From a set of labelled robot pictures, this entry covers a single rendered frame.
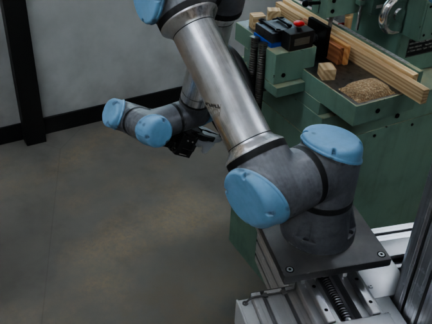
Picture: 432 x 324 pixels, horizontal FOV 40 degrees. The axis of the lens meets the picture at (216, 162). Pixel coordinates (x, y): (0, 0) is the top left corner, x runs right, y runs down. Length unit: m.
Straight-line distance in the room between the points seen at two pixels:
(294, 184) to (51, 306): 1.36
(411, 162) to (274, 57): 0.66
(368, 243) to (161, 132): 0.52
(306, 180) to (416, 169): 1.08
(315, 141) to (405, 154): 0.94
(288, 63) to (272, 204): 0.72
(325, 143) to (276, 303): 0.33
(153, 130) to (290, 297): 0.48
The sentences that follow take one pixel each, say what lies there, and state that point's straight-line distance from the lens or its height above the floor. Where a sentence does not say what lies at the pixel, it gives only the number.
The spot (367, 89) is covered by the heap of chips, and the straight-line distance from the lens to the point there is 1.58.
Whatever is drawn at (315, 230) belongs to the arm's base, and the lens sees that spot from 1.17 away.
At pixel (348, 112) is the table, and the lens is 1.57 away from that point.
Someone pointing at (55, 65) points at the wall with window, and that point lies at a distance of 2.97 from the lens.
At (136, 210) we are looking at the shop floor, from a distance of 2.56.
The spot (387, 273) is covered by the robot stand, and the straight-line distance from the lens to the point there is 1.33.
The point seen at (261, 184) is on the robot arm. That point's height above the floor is 1.03.
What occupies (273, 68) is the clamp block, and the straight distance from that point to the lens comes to 1.64.
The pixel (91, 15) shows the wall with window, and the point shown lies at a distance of 2.94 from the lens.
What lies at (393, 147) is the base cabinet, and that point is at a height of 0.62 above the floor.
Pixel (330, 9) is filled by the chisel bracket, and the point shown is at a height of 1.02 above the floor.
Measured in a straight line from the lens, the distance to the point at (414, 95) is 1.61.
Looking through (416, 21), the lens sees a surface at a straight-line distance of 1.80.
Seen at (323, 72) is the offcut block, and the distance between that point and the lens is 1.63.
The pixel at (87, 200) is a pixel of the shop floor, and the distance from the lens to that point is 2.64.
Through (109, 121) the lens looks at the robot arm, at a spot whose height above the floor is 0.87.
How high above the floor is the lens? 1.63
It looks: 35 degrees down
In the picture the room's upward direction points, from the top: 3 degrees clockwise
